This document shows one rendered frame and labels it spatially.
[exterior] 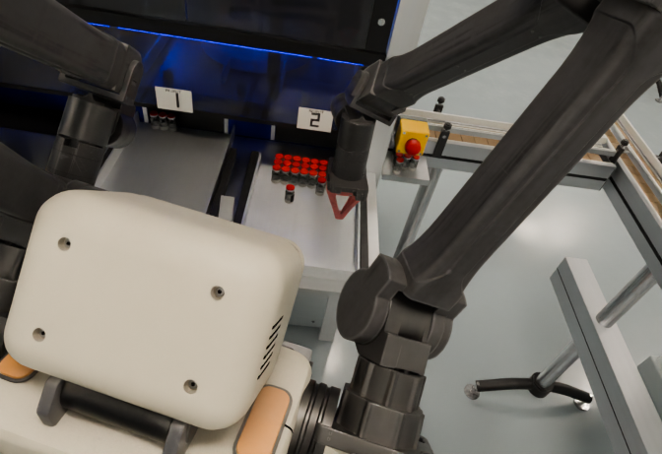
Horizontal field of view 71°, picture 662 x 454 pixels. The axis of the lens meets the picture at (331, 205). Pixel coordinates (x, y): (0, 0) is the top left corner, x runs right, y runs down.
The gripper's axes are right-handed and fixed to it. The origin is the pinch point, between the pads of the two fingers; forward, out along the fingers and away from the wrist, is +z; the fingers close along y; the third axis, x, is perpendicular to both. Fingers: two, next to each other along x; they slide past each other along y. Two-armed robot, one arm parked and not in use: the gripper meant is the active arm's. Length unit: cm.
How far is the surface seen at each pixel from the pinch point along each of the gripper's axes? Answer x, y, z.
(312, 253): 2.9, 7.9, 16.4
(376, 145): -11.6, 36.0, 2.3
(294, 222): 7.5, 16.7, 14.9
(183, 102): 37, 37, -2
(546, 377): -89, 30, 81
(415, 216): -34, 56, 36
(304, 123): 7.2, 36.1, -1.1
